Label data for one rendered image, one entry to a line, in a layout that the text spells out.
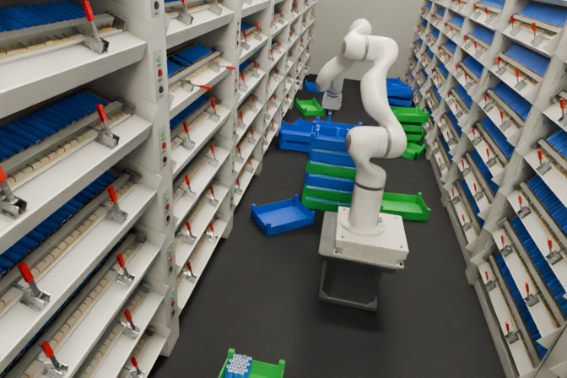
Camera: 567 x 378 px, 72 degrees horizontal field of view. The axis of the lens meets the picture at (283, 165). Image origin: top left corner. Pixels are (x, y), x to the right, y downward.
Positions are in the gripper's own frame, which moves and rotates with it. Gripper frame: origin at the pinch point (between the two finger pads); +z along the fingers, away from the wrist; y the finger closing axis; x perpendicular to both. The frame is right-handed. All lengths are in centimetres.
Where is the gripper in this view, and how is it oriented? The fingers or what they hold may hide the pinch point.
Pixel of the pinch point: (330, 112)
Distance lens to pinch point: 225.5
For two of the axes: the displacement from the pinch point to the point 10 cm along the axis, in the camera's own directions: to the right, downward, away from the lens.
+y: 9.9, 1.4, -0.8
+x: 1.6, -7.8, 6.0
